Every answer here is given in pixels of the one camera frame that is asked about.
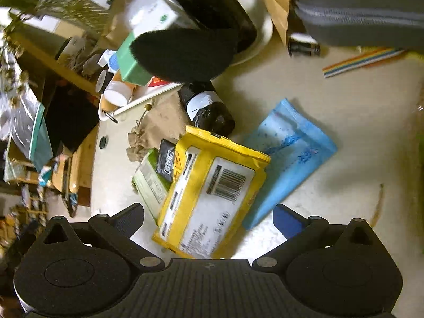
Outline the wooden rack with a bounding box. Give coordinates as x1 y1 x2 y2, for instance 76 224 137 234
10 33 100 107

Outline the silver foil bag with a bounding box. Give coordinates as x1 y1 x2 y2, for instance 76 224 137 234
0 83 54 173

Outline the burlap drawstring pouch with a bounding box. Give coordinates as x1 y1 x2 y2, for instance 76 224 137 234
127 93 193 163

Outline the white tray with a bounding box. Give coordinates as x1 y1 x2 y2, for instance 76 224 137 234
98 0 275 121

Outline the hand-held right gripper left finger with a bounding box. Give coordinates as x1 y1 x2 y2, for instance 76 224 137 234
38 203 165 271

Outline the grey zip case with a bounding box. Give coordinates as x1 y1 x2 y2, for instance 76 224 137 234
295 0 424 47

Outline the wooden stool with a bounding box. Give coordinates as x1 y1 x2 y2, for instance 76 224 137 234
71 124 100 207

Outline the green and white tissue box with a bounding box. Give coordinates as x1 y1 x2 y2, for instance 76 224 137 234
116 0 178 87

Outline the small black printed box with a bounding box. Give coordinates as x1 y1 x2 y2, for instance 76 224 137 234
155 138 181 183

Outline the blue soft tissue pack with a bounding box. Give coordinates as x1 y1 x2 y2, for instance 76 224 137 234
242 98 338 231

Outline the blue and white bottle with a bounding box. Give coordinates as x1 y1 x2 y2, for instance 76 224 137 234
103 49 120 73

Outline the dry brown leaf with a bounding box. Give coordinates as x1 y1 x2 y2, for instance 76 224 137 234
369 183 385 229

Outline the green wet wipes pack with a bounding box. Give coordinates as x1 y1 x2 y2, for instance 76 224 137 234
132 148 171 221

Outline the white and orange jar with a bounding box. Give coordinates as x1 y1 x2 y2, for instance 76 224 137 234
103 79 136 107

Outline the rainbow ribbon cable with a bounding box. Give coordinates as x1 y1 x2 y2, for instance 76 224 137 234
322 48 406 79

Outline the red flat packet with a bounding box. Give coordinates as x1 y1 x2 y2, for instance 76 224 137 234
147 76 173 88

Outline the wooden keyring charm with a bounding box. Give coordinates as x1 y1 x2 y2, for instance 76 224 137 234
99 96 120 125

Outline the black cloth bag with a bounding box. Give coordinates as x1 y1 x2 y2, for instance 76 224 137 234
45 83 100 153

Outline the glass vase with flowers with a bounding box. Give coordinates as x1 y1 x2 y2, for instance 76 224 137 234
36 0 110 37

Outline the brown paper bag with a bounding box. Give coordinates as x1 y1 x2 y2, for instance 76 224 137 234
253 0 294 47

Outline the black garbage bag roll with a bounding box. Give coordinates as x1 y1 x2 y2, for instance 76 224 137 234
178 82 236 137

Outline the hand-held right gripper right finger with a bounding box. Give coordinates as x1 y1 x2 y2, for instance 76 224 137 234
252 204 386 270

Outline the yellow wet wipes pack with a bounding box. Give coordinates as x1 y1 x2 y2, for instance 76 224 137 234
152 125 271 259

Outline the black thermos flask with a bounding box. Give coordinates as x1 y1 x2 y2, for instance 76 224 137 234
146 0 258 54

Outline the black fuzzy pad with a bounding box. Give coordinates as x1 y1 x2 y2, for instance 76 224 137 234
130 28 240 83

